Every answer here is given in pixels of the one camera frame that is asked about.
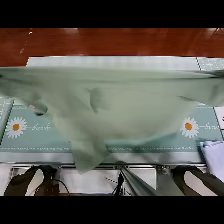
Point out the pale green T-shirt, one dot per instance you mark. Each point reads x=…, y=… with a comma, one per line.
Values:
x=133, y=100

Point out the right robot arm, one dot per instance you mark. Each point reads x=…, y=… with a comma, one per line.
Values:
x=203, y=181

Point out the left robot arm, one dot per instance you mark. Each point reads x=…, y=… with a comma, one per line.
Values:
x=23, y=181

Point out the white garment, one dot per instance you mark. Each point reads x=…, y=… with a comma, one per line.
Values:
x=215, y=156

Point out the silver frame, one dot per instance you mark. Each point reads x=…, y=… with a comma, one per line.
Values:
x=140, y=183

